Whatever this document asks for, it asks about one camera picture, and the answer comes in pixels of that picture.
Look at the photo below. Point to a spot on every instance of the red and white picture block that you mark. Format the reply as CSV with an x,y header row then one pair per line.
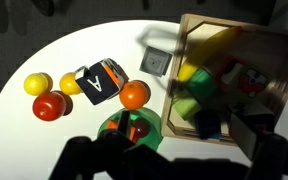
x,y
247,78

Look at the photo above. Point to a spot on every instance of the light green block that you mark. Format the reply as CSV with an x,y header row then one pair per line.
x,y
185,108

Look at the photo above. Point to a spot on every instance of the red toy tomato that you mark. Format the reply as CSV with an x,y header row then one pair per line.
x,y
49,106

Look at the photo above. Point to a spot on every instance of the dark red toy ball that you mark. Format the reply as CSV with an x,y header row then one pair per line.
x,y
141,128

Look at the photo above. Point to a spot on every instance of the soft cube with letter A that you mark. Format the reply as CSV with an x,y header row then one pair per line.
x,y
97,83

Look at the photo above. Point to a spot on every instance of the blue block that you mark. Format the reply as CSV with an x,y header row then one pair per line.
x,y
208,124

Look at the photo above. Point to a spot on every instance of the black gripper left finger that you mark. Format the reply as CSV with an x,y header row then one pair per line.
x,y
124,120

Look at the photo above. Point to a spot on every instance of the small grey cube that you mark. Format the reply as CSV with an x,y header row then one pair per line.
x,y
155,61

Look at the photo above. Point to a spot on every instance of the green plastic bowl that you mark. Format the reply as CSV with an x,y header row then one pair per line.
x,y
150,116

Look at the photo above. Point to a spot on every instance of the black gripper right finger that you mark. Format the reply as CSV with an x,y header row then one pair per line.
x,y
247,136

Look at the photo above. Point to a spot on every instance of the toy orange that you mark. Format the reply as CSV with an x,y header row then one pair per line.
x,y
133,95

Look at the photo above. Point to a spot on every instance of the black cube with red print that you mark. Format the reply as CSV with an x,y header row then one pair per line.
x,y
254,111

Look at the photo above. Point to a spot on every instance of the yellow toy banana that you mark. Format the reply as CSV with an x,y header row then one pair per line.
x,y
210,48

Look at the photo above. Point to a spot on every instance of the wooden box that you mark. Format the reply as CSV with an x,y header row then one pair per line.
x,y
284,66

